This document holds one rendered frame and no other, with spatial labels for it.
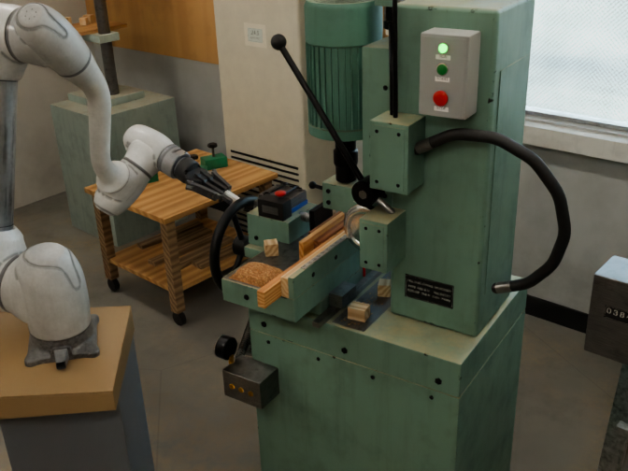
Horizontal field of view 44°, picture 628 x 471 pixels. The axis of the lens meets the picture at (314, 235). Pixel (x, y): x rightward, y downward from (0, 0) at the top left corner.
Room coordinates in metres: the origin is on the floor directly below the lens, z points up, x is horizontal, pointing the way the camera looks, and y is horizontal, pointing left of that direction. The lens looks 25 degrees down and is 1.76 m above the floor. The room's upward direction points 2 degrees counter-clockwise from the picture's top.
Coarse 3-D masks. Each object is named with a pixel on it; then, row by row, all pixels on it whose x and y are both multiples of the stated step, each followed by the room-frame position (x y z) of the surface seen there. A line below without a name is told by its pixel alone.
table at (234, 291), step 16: (256, 256) 1.71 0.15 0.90; (272, 256) 1.71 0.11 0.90; (288, 256) 1.70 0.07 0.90; (352, 256) 1.70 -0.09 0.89; (336, 272) 1.64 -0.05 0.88; (352, 272) 1.70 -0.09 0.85; (224, 288) 1.60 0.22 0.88; (240, 288) 1.57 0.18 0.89; (256, 288) 1.55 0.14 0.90; (320, 288) 1.58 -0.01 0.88; (240, 304) 1.57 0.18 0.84; (256, 304) 1.55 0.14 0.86; (272, 304) 1.52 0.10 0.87; (288, 304) 1.50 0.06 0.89; (304, 304) 1.52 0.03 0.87; (288, 320) 1.50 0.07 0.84
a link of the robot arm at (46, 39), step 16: (16, 16) 1.79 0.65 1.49; (32, 16) 1.78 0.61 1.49; (48, 16) 1.79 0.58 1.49; (16, 32) 1.80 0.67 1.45; (32, 32) 1.77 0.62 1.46; (48, 32) 1.78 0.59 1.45; (64, 32) 1.82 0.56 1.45; (16, 48) 1.81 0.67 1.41; (32, 48) 1.79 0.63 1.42; (48, 48) 1.79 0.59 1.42; (64, 48) 1.81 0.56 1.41; (80, 48) 1.85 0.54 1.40; (48, 64) 1.84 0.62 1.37; (64, 64) 1.83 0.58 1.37; (80, 64) 1.86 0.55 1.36
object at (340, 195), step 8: (328, 184) 1.76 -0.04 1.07; (336, 184) 1.75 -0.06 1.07; (344, 184) 1.74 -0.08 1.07; (352, 184) 1.74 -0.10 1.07; (328, 192) 1.75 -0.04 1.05; (336, 192) 1.74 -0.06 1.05; (344, 192) 1.73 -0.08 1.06; (328, 200) 1.75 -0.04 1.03; (336, 200) 1.74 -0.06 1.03; (344, 200) 1.73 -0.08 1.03; (352, 200) 1.72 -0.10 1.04; (336, 208) 1.74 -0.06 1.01; (344, 208) 1.73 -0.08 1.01
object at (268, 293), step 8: (328, 240) 1.70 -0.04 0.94; (320, 248) 1.66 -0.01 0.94; (296, 264) 1.58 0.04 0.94; (272, 280) 1.51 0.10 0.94; (264, 288) 1.47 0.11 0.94; (272, 288) 1.48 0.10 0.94; (280, 288) 1.51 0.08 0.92; (264, 296) 1.46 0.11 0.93; (272, 296) 1.48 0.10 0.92; (264, 304) 1.45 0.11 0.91
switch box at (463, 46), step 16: (432, 32) 1.47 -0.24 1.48; (448, 32) 1.47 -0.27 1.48; (464, 32) 1.46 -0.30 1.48; (480, 32) 1.47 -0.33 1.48; (432, 48) 1.46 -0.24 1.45; (464, 48) 1.43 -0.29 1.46; (432, 64) 1.46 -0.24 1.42; (448, 64) 1.44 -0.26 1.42; (464, 64) 1.43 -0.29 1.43; (432, 80) 1.46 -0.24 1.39; (464, 80) 1.43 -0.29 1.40; (432, 96) 1.46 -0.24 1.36; (448, 96) 1.44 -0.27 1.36; (464, 96) 1.42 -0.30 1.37; (432, 112) 1.46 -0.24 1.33; (448, 112) 1.44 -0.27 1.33; (464, 112) 1.42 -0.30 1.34
